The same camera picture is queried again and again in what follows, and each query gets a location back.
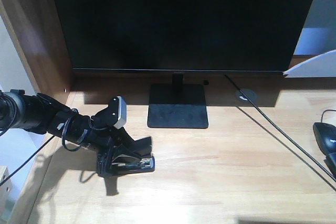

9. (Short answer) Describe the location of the black stapler orange label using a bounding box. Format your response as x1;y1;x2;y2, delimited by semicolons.
96;145;155;178

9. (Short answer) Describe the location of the black monitor cable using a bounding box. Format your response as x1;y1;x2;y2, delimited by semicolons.
224;74;336;183

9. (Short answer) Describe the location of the black computer mouse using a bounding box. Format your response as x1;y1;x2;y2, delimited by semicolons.
313;122;335;176

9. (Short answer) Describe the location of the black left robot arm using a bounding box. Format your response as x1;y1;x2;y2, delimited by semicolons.
1;90;152;163

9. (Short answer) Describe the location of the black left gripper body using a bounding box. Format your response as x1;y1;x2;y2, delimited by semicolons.
78;108;130;152

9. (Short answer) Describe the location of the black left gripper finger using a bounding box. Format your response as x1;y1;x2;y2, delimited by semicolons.
113;136;152;158

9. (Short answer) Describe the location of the white paper stack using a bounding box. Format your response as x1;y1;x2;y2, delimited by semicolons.
283;50;335;78

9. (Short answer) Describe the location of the black monitor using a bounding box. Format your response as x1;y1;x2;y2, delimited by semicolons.
54;0;313;129

